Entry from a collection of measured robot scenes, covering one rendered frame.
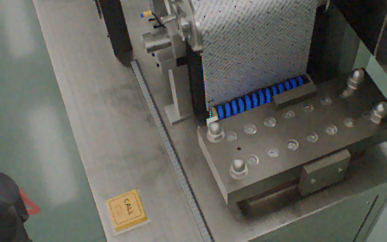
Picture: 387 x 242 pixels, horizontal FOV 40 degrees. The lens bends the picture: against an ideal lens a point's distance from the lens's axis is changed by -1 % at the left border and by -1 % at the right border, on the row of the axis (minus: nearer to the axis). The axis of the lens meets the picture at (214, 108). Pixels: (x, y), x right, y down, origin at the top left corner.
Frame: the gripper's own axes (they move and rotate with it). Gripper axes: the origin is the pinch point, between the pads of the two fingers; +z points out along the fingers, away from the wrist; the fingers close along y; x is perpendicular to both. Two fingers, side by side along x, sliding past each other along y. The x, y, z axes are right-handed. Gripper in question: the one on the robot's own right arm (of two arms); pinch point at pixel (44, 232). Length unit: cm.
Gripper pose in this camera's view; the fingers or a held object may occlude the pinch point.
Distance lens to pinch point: 106.6
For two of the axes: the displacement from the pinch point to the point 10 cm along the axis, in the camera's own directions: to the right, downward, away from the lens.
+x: -7.4, 6.4, 2.0
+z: 4.6, 2.7, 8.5
